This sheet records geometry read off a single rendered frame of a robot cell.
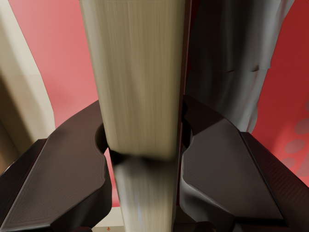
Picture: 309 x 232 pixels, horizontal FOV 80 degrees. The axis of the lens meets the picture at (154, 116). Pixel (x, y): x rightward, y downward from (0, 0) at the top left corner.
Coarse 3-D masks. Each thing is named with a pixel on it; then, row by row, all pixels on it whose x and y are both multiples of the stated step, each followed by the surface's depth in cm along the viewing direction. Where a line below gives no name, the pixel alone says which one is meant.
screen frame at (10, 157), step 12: (0, 120) 18; (0, 132) 18; (0, 144) 18; (12, 144) 20; (0, 156) 18; (12, 156) 20; (0, 168) 18; (96, 228) 30; (108, 228) 30; (120, 228) 30; (180, 228) 29; (192, 228) 29
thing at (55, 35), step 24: (24, 0) 13; (48, 0) 13; (72, 0) 13; (192, 0) 14; (24, 24) 14; (48, 24) 14; (72, 24) 14; (192, 24) 14; (288, 24) 15; (48, 48) 15; (72, 48) 15; (288, 48) 16; (48, 72) 16; (72, 72) 16
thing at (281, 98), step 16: (48, 80) 16; (64, 80) 16; (80, 80) 16; (272, 80) 17; (288, 80) 17; (304, 80) 17; (48, 96) 17; (64, 96) 17; (80, 96) 17; (96, 96) 17; (272, 96) 18; (288, 96) 18; (304, 96) 18; (64, 112) 18; (272, 112) 19; (288, 112) 19; (256, 128) 20; (272, 128) 20; (288, 128) 20; (272, 144) 21; (112, 176) 23; (112, 192) 25
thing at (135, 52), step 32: (96, 0) 4; (128, 0) 4; (160, 0) 5; (96, 32) 5; (128, 32) 5; (160, 32) 5; (96, 64) 5; (128, 64) 5; (160, 64) 5; (128, 96) 6; (160, 96) 6; (128, 128) 7; (160, 128) 7; (128, 160) 7; (160, 160) 7; (128, 192) 9; (160, 192) 9; (128, 224) 10; (160, 224) 10
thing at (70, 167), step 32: (64, 128) 8; (96, 128) 8; (64, 160) 7; (96, 160) 7; (32, 192) 6; (64, 192) 6; (96, 192) 6; (32, 224) 5; (64, 224) 5; (96, 224) 6
